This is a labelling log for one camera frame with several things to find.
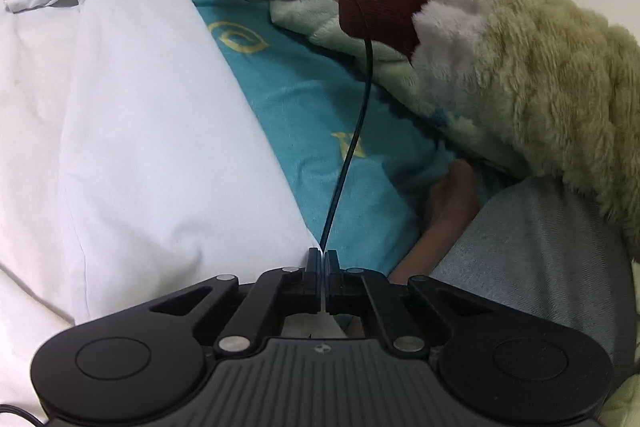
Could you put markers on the teal printed bed sheet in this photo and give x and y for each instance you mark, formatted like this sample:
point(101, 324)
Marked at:
point(300, 107)

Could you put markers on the person's right forearm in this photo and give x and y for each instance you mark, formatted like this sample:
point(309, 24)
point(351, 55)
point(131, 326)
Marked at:
point(525, 57)

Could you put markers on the person's leg in grey pants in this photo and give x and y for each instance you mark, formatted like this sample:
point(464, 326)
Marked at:
point(540, 247)

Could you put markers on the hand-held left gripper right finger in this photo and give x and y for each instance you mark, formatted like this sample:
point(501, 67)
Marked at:
point(332, 279)

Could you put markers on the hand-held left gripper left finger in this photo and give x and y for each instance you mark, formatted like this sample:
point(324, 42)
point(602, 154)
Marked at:
point(315, 279)

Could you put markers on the green fleece blanket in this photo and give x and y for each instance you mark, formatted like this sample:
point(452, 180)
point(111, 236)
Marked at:
point(400, 82)

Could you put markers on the white t-shirt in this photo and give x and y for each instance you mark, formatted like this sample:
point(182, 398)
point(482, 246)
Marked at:
point(150, 132)

